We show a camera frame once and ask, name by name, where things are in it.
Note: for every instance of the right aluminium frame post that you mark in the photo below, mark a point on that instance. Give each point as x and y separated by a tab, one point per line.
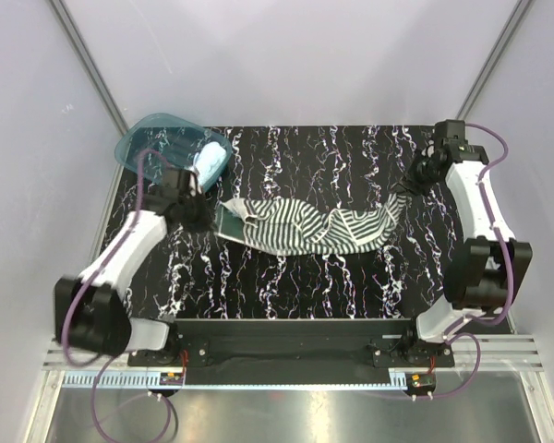
497	51

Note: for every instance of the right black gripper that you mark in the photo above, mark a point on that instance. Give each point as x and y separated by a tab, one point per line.
422	189

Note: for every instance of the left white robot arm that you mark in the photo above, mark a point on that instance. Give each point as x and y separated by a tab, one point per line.
89	311

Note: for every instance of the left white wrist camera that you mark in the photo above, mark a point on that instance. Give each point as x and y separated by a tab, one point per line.
177	186

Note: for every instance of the white slotted cable duct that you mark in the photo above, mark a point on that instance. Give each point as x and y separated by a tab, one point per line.
199	380

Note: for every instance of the aluminium frame post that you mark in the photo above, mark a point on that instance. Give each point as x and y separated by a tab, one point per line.
82	51
497	51

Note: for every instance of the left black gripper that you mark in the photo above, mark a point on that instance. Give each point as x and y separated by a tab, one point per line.
206	221

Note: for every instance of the teal transparent plastic bin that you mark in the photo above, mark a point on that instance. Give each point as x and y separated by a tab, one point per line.
172	141

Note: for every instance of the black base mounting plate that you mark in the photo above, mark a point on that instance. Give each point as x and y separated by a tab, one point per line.
377	342

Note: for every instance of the left aluminium frame post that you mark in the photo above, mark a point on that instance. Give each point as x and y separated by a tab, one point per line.
82	51

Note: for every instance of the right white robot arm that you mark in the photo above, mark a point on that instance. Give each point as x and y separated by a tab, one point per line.
487	269

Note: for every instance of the black white striped towel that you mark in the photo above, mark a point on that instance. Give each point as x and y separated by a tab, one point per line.
289	227

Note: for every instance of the light blue towel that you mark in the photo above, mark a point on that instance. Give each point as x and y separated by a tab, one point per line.
209	163

